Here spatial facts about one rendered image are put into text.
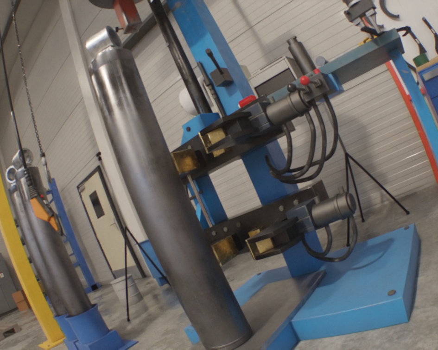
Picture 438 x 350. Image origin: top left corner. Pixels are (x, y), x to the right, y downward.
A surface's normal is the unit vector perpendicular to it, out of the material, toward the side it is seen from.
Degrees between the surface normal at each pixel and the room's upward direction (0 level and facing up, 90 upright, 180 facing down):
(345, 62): 90
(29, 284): 90
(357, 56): 90
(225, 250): 90
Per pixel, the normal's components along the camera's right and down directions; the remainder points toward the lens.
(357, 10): -0.73, 0.29
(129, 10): 0.47, -0.25
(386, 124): -0.57, 0.21
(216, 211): 0.72, -0.35
